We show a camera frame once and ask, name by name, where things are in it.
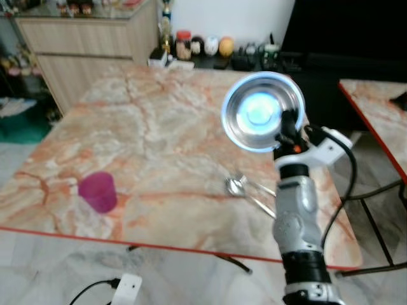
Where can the gold trophy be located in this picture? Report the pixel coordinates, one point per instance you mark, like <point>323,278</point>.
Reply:
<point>166,32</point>

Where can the white egg figurine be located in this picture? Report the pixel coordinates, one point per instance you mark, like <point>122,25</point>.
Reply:
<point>212,46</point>

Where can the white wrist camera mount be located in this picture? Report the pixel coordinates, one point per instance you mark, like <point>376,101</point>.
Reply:
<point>325,151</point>
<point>127,291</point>

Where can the black gadget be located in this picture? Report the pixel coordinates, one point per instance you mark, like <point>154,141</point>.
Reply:
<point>245,58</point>

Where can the small white box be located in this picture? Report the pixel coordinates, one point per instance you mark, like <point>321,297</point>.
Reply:
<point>159,60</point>

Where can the light wooden cabinet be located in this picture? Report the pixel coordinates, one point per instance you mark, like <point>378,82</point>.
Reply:
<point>82,51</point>

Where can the metal fork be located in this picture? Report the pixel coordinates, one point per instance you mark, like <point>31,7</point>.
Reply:
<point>261,206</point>

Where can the red lid jar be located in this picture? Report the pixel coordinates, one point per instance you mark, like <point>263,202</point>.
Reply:
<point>184,46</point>

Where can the metal spoon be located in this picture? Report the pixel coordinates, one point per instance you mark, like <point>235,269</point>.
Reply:
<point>236,186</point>

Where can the white green mug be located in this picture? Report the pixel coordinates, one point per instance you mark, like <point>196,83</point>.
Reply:
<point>271,57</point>

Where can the dark egg figurine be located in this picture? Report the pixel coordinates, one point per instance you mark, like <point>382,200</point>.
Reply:
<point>198,46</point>

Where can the marble pattern table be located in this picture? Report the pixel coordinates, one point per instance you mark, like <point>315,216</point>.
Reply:
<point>376,111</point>
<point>159,140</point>

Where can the green mat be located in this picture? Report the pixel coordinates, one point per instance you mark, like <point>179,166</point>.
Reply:
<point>22,124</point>

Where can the black television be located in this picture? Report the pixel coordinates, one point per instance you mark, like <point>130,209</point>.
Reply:
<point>343,28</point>

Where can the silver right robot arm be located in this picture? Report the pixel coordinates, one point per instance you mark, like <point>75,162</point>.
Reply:
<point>297,219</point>

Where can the orange egg figurine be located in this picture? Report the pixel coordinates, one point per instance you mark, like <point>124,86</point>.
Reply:
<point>226,46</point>

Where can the purple plastic cup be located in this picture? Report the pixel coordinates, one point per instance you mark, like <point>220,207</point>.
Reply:
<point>98,192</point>

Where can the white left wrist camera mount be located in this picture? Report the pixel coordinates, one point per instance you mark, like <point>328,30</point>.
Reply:
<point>127,291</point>

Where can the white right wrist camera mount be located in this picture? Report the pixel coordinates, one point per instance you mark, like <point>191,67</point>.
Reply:
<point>325,151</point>

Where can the black flat box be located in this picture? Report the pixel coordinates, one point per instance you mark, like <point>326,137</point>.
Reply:
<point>399,101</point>

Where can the round steel bowl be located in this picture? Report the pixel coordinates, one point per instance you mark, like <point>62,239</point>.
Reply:
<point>251,108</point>

